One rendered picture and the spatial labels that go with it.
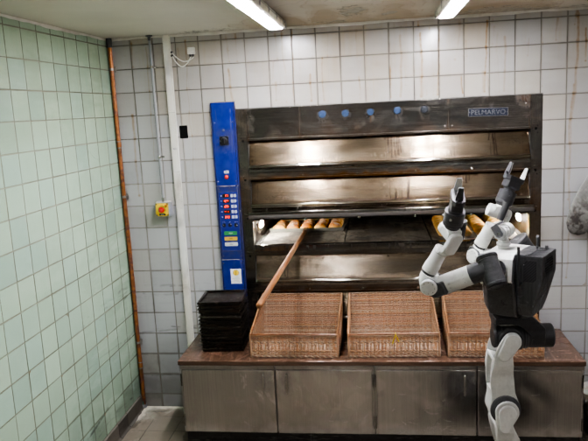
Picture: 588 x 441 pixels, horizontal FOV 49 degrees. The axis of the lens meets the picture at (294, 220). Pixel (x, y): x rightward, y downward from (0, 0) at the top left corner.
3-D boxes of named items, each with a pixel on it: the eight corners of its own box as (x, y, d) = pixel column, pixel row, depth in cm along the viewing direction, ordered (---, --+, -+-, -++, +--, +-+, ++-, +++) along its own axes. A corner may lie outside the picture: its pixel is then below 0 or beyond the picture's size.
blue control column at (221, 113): (273, 319, 644) (261, 102, 606) (289, 319, 642) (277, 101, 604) (231, 409, 455) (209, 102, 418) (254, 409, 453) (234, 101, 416)
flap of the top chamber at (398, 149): (249, 169, 425) (249, 140, 428) (529, 159, 402) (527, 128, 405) (248, 168, 421) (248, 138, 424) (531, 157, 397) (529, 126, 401)
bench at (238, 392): (206, 407, 461) (200, 330, 451) (557, 410, 429) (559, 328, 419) (184, 448, 406) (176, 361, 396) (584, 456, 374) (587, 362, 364)
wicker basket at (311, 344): (263, 331, 443) (261, 292, 439) (345, 331, 435) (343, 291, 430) (248, 358, 396) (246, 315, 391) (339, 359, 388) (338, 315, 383)
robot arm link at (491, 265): (479, 290, 287) (508, 280, 281) (472, 288, 280) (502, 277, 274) (470, 267, 291) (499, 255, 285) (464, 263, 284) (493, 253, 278)
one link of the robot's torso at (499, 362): (511, 410, 321) (518, 322, 313) (521, 428, 304) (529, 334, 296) (480, 409, 322) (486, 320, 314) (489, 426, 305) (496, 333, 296)
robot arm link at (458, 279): (431, 293, 302) (476, 277, 292) (428, 305, 291) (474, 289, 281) (421, 272, 301) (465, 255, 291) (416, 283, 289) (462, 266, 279)
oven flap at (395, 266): (256, 283, 439) (256, 254, 442) (527, 279, 415) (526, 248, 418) (255, 282, 434) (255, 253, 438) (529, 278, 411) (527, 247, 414)
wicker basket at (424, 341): (348, 331, 435) (346, 291, 430) (432, 329, 429) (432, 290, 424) (346, 358, 387) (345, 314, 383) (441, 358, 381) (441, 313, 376)
